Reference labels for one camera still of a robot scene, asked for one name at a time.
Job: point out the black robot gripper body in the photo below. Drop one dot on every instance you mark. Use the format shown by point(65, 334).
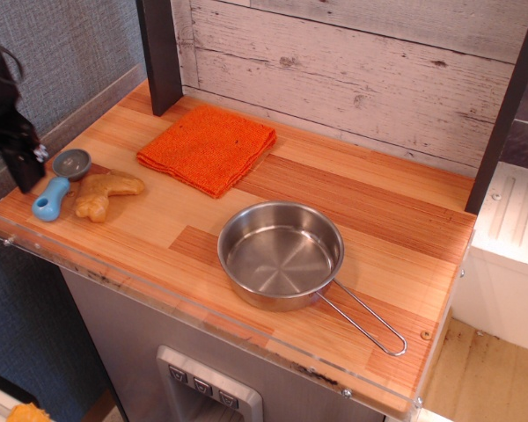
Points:
point(12, 123)

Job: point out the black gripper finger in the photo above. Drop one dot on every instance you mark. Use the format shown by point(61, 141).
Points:
point(25, 168)

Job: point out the blue handled grey spoon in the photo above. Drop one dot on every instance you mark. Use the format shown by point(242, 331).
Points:
point(69, 166)

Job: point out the tan toy chicken piece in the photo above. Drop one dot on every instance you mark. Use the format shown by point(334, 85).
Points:
point(92, 200)

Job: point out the orange folded cloth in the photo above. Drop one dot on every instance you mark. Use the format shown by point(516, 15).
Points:
point(209, 149)

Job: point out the stainless steel pan bowl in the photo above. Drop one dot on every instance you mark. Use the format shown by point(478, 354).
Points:
point(281, 255)

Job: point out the grey toy fridge cabinet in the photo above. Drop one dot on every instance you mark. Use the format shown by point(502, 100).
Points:
point(128, 333)

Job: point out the silver dispenser panel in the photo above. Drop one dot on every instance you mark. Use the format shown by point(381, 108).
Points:
point(197, 392)

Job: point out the orange object bottom left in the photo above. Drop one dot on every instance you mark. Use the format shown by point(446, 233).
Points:
point(27, 413)

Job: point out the white toy sink unit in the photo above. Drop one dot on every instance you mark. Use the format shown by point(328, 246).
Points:
point(491, 293)

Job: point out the dark left upright post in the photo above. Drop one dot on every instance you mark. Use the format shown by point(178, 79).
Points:
point(160, 51)

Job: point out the dark upright post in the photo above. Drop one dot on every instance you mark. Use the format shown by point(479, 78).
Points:
point(160, 51)
point(513, 96)

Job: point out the dark right upright post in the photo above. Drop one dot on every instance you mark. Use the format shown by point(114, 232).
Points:
point(513, 96)

